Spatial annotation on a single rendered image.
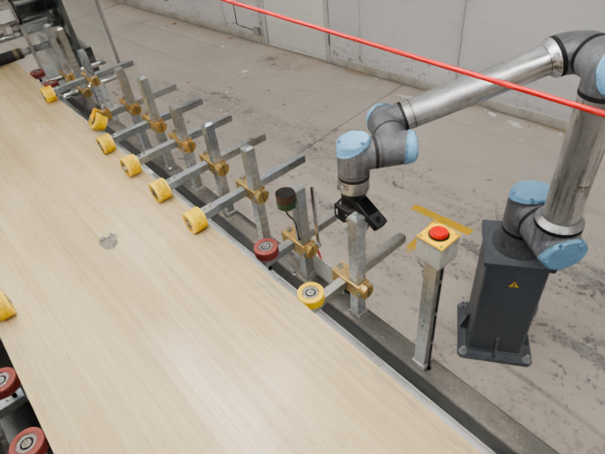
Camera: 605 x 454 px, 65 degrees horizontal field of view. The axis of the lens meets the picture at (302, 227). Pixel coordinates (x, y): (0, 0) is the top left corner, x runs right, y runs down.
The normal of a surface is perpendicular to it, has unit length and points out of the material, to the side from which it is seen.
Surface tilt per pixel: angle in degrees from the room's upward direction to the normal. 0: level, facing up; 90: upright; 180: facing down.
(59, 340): 0
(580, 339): 0
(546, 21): 90
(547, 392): 0
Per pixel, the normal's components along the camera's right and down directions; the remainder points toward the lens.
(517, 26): -0.69, 0.53
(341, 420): -0.09, -0.74
